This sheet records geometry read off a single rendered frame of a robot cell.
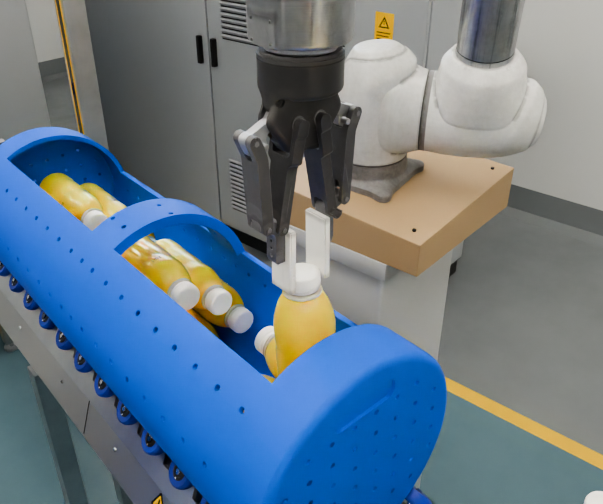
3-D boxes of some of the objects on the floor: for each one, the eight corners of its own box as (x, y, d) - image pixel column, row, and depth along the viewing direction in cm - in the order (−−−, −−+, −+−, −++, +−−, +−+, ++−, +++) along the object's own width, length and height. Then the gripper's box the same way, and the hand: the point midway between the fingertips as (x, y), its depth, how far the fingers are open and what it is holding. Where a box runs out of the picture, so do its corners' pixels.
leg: (90, 522, 190) (47, 355, 158) (99, 535, 186) (57, 368, 154) (71, 533, 187) (23, 366, 154) (80, 547, 183) (32, 378, 151)
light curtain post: (140, 382, 241) (48, -160, 154) (148, 390, 237) (59, -161, 150) (125, 389, 238) (23, -160, 150) (133, 398, 234) (32, -161, 146)
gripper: (341, 23, 62) (335, 239, 74) (191, 51, 52) (212, 294, 64) (400, 36, 57) (383, 266, 69) (247, 71, 47) (258, 330, 60)
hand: (301, 251), depth 65 cm, fingers closed on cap, 4 cm apart
